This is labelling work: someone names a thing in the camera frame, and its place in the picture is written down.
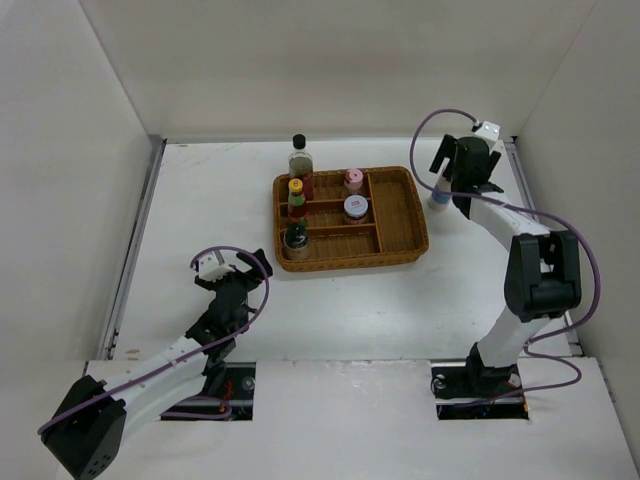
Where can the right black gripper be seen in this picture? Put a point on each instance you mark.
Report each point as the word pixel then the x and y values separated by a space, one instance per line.
pixel 447 150

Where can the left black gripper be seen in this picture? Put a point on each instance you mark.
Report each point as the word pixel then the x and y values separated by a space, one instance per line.
pixel 235 275

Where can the white blue cylindrical shaker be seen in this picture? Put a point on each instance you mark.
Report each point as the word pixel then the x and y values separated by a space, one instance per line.
pixel 440 197

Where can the black cap spice jar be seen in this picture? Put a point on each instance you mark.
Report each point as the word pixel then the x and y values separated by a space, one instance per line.
pixel 296 242

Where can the red chili sauce bottle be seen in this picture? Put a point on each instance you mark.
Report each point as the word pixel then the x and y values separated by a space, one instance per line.
pixel 296 204

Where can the pink cap spice jar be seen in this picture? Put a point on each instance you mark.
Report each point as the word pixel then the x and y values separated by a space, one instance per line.
pixel 353 182

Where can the dark sauce bottle black cap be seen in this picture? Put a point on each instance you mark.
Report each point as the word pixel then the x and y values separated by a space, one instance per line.
pixel 300 164

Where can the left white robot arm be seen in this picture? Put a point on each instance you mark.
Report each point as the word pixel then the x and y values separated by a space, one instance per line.
pixel 97 416

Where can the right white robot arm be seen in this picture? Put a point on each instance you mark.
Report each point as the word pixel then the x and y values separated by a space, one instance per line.
pixel 542 279

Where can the brown wicker divided tray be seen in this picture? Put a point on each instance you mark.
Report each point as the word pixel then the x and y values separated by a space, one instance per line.
pixel 392 232

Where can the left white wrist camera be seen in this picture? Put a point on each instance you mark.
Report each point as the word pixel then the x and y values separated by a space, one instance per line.
pixel 211 266

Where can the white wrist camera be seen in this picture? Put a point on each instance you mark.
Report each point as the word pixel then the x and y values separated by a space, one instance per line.
pixel 211 266
pixel 488 131

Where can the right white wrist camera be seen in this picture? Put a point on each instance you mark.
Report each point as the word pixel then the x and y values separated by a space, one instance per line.
pixel 488 131

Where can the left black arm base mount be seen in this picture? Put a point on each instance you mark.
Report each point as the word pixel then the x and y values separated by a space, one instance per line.
pixel 227 396

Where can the left metal table rail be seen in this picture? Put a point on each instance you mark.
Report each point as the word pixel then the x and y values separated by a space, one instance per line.
pixel 114 315

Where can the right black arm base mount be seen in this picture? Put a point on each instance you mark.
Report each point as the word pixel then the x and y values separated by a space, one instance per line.
pixel 459 396

